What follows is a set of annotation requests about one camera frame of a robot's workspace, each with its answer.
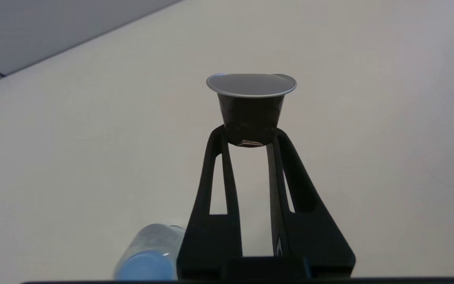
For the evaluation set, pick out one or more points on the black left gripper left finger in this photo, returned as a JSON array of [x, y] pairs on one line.
[[211, 236]]

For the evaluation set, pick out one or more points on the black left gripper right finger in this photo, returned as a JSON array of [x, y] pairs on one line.
[[309, 236]]

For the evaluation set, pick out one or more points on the dark coffee capsule silver lid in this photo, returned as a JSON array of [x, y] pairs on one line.
[[250, 106]]

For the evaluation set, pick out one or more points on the clear water bottle blue cap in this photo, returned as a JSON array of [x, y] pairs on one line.
[[148, 256]]

